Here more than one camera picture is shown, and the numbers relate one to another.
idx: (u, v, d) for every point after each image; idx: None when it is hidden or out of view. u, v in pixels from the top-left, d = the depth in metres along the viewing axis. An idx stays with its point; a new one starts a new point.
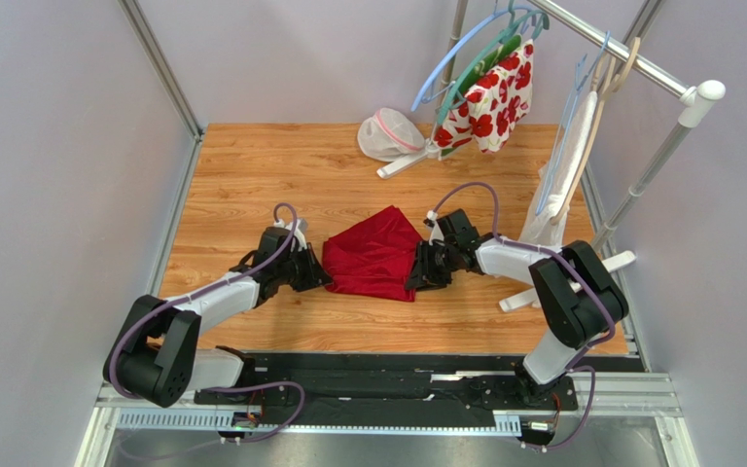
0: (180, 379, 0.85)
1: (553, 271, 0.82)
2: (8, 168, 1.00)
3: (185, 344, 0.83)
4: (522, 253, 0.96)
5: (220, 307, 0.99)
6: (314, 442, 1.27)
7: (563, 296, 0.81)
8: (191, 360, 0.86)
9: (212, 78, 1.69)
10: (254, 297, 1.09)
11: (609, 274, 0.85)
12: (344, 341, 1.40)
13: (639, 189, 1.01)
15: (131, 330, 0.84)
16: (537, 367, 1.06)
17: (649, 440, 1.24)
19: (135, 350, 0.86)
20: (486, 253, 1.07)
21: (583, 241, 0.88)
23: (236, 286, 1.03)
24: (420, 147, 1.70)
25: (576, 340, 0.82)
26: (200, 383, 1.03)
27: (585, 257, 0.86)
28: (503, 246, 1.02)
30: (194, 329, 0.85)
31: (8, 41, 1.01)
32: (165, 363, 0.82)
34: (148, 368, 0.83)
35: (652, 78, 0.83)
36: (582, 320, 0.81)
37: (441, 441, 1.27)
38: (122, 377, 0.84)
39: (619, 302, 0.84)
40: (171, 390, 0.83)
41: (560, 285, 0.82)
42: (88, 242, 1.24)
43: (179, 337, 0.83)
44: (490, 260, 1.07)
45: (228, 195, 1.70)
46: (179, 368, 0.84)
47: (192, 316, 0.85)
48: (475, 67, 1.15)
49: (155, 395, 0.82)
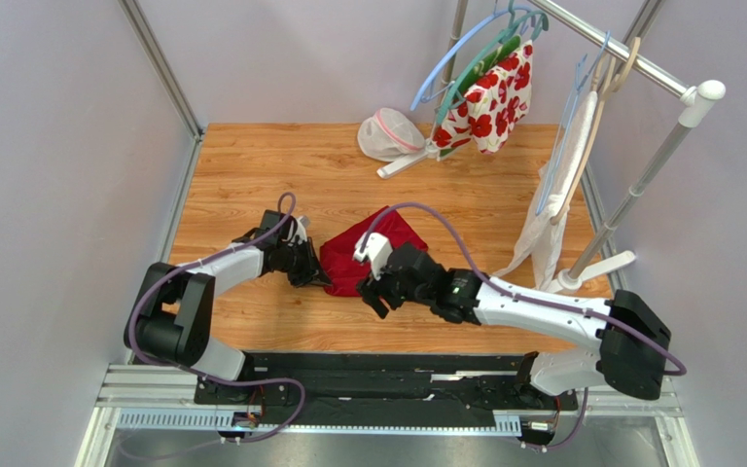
0: (198, 340, 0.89)
1: (625, 348, 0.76)
2: (8, 168, 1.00)
3: (202, 304, 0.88)
4: (560, 316, 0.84)
5: (230, 273, 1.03)
6: (314, 442, 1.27)
7: (640, 367, 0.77)
8: (206, 320, 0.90)
9: (212, 77, 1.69)
10: (259, 265, 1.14)
11: (658, 318, 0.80)
12: (344, 341, 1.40)
13: (639, 189, 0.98)
15: (148, 294, 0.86)
16: (547, 384, 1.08)
17: (649, 440, 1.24)
19: (153, 314, 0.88)
20: (489, 312, 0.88)
21: (630, 292, 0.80)
23: (242, 254, 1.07)
24: (420, 147, 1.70)
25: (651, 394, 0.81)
26: (207, 368, 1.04)
27: (639, 311, 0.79)
28: (519, 305, 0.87)
30: (209, 288, 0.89)
31: (8, 41, 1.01)
32: (186, 323, 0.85)
34: (167, 331, 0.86)
35: (652, 78, 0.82)
36: (658, 380, 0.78)
37: (441, 441, 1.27)
38: (142, 341, 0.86)
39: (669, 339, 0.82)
40: (191, 349, 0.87)
41: (634, 357, 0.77)
42: (88, 242, 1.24)
43: (196, 296, 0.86)
44: (492, 316, 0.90)
45: (228, 195, 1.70)
46: (198, 327, 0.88)
47: (205, 277, 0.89)
48: (475, 67, 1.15)
49: (177, 356, 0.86)
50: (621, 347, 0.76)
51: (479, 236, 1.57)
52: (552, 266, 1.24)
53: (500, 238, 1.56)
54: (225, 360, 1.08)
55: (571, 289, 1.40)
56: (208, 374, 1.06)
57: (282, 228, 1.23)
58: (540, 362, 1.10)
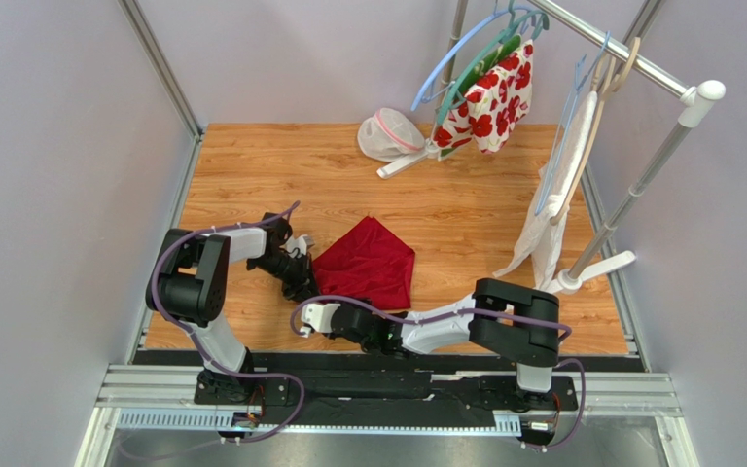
0: (218, 296, 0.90)
1: (491, 330, 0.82)
2: (8, 167, 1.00)
3: (221, 259, 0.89)
4: (446, 323, 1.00)
5: (238, 243, 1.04)
6: (313, 442, 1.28)
7: (516, 341, 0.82)
8: (224, 279, 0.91)
9: (212, 78, 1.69)
10: (263, 242, 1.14)
11: (527, 288, 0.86)
12: (344, 341, 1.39)
13: (639, 189, 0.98)
15: (167, 252, 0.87)
16: (535, 383, 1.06)
17: (649, 440, 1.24)
19: (173, 274, 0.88)
20: (414, 342, 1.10)
21: (482, 279, 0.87)
23: (248, 231, 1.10)
24: (420, 147, 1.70)
25: (553, 358, 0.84)
26: (218, 342, 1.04)
27: (497, 292, 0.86)
28: (429, 330, 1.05)
30: (227, 247, 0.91)
31: (7, 41, 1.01)
32: (206, 277, 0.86)
34: (189, 286, 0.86)
35: (652, 79, 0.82)
36: (543, 344, 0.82)
37: (441, 442, 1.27)
38: (163, 298, 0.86)
39: (549, 299, 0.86)
40: (212, 304, 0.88)
41: (506, 337, 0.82)
42: (88, 243, 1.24)
43: (217, 252, 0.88)
44: (420, 345, 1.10)
45: (228, 195, 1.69)
46: (217, 284, 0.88)
47: (222, 237, 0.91)
48: (475, 67, 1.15)
49: (198, 310, 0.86)
50: (489, 332, 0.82)
51: (479, 235, 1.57)
52: (552, 266, 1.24)
53: (500, 238, 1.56)
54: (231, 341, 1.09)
55: (570, 290, 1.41)
56: (215, 350, 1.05)
57: (281, 230, 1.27)
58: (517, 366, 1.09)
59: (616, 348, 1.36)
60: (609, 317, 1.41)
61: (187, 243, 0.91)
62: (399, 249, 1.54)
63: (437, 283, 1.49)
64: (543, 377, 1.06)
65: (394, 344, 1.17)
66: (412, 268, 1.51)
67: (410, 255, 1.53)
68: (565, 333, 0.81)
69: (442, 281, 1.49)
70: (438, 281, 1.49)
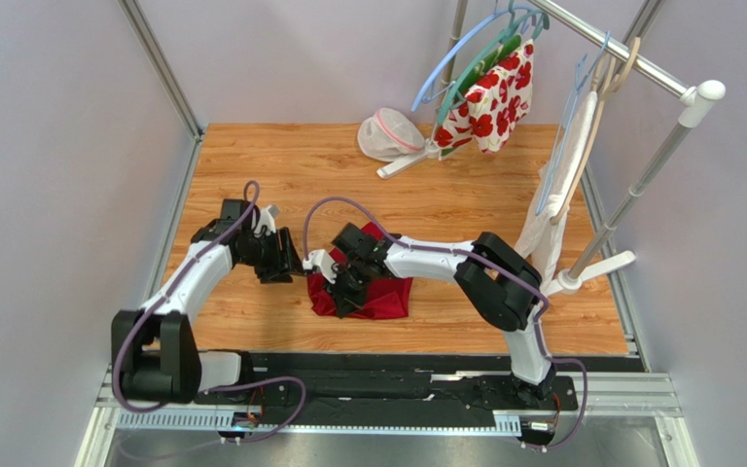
0: (193, 375, 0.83)
1: (475, 273, 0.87)
2: (9, 168, 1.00)
3: (183, 344, 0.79)
4: (437, 257, 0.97)
5: (200, 288, 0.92)
6: (314, 441, 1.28)
7: (493, 293, 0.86)
8: (194, 353, 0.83)
9: (212, 77, 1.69)
10: (228, 259, 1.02)
11: (520, 257, 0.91)
12: (344, 341, 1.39)
13: (639, 189, 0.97)
15: (124, 347, 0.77)
16: (526, 372, 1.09)
17: (650, 440, 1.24)
19: (136, 366, 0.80)
20: (397, 263, 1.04)
21: (485, 233, 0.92)
23: (205, 262, 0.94)
24: (420, 147, 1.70)
25: (515, 324, 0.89)
26: (208, 383, 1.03)
27: (495, 247, 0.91)
28: (414, 252, 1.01)
30: (187, 327, 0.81)
31: (7, 42, 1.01)
32: (173, 371, 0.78)
34: (157, 380, 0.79)
35: (652, 79, 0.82)
36: (514, 307, 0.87)
37: (441, 441, 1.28)
38: (132, 394, 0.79)
39: (535, 274, 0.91)
40: (189, 387, 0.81)
41: (487, 283, 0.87)
42: (88, 243, 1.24)
43: (177, 341, 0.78)
44: (402, 268, 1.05)
45: (228, 195, 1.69)
46: (188, 368, 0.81)
47: (176, 318, 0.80)
48: (474, 67, 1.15)
49: (176, 399, 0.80)
50: (473, 274, 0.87)
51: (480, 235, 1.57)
52: (552, 266, 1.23)
53: None
54: (222, 370, 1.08)
55: (570, 290, 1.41)
56: (209, 386, 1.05)
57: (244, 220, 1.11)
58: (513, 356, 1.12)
59: (616, 348, 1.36)
60: (609, 317, 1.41)
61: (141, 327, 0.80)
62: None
63: (437, 283, 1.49)
64: (537, 370, 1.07)
65: (369, 253, 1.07)
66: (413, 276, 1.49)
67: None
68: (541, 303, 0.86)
69: (442, 282, 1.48)
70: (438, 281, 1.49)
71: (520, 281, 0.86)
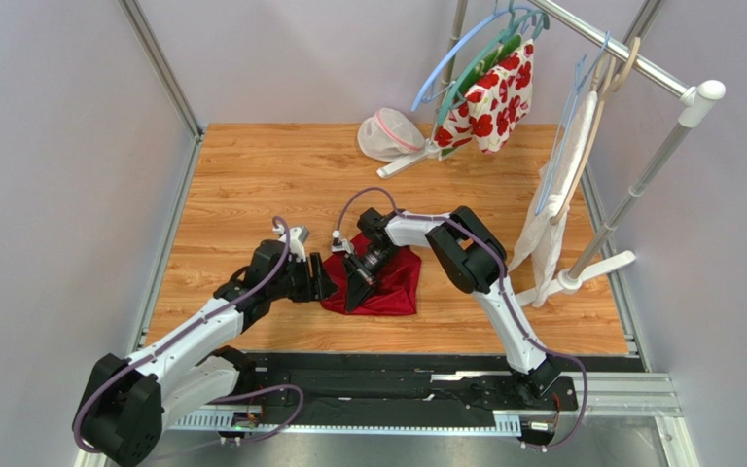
0: (146, 438, 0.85)
1: (444, 236, 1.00)
2: (8, 168, 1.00)
3: (143, 412, 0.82)
4: (421, 224, 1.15)
5: (196, 351, 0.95)
6: (314, 442, 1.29)
7: (455, 253, 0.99)
8: (156, 420, 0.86)
9: (212, 78, 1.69)
10: (238, 327, 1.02)
11: (488, 230, 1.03)
12: (344, 341, 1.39)
13: (639, 190, 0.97)
15: (97, 392, 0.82)
16: (520, 357, 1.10)
17: (649, 440, 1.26)
19: (101, 410, 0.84)
20: (393, 230, 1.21)
21: (462, 206, 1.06)
23: (211, 328, 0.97)
24: (420, 147, 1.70)
25: (472, 285, 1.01)
26: (191, 401, 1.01)
27: (468, 219, 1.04)
28: (406, 220, 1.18)
30: (155, 397, 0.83)
31: (8, 43, 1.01)
32: (125, 431, 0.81)
34: (110, 432, 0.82)
35: (652, 78, 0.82)
36: (472, 271, 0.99)
37: (441, 441, 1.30)
38: (86, 435, 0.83)
39: (498, 247, 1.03)
40: (135, 449, 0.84)
41: (454, 245, 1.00)
42: (88, 243, 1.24)
43: (138, 408, 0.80)
44: (397, 234, 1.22)
45: (228, 195, 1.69)
46: (142, 431, 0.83)
47: (150, 384, 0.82)
48: (475, 67, 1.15)
49: (118, 456, 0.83)
50: (442, 235, 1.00)
51: None
52: (552, 266, 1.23)
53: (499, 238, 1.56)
54: (208, 394, 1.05)
55: (570, 289, 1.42)
56: (193, 406, 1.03)
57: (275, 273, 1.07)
58: (506, 350, 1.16)
59: (616, 347, 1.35)
60: (609, 317, 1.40)
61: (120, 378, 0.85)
62: (408, 256, 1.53)
63: (437, 283, 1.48)
64: (521, 358, 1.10)
65: (374, 224, 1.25)
66: (417, 274, 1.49)
67: (418, 261, 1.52)
68: (497, 269, 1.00)
69: (442, 281, 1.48)
70: (438, 281, 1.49)
71: (485, 248, 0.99)
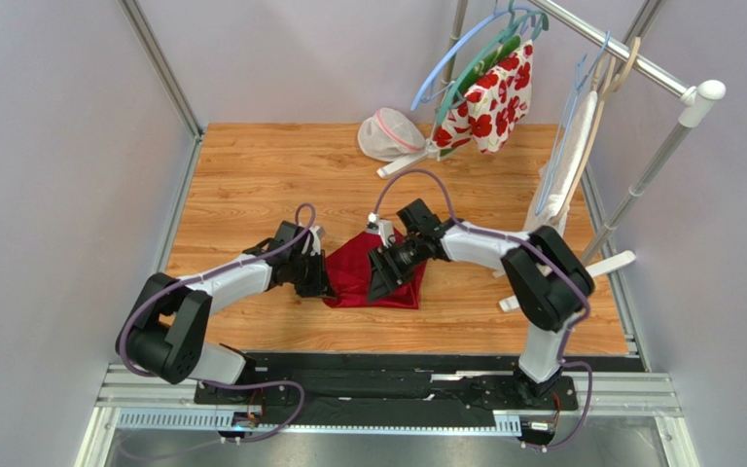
0: (190, 357, 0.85)
1: (522, 261, 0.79)
2: (8, 168, 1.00)
3: (196, 320, 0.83)
4: (490, 241, 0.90)
5: (234, 287, 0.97)
6: (314, 443, 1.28)
7: (535, 282, 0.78)
8: (199, 339, 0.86)
9: (213, 78, 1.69)
10: (266, 280, 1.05)
11: (575, 257, 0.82)
12: (344, 341, 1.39)
13: (639, 189, 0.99)
15: (149, 302, 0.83)
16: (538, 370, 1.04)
17: (649, 440, 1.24)
19: (147, 326, 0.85)
20: (451, 242, 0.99)
21: (546, 226, 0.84)
23: (249, 269, 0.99)
24: (420, 147, 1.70)
25: (552, 323, 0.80)
26: (202, 376, 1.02)
27: (551, 242, 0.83)
28: (469, 234, 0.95)
30: (206, 307, 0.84)
31: (8, 43, 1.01)
32: (176, 341, 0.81)
34: (158, 345, 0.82)
35: (651, 78, 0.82)
36: (556, 305, 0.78)
37: (441, 442, 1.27)
38: (132, 352, 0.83)
39: (586, 279, 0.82)
40: (180, 367, 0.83)
41: (534, 272, 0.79)
42: (88, 242, 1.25)
43: (194, 313, 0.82)
44: (455, 248, 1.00)
45: (228, 195, 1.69)
46: (189, 346, 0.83)
47: (201, 296, 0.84)
48: (475, 66, 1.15)
49: (164, 372, 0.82)
50: (518, 260, 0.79)
51: None
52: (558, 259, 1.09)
53: None
54: (220, 368, 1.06)
55: None
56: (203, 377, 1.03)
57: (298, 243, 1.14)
58: (523, 353, 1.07)
59: (616, 348, 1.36)
60: (609, 317, 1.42)
61: (170, 292, 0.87)
62: None
63: (438, 283, 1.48)
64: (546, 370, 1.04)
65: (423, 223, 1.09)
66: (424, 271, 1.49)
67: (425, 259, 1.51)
68: (585, 310, 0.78)
69: (442, 282, 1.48)
70: (438, 281, 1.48)
71: (571, 282, 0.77)
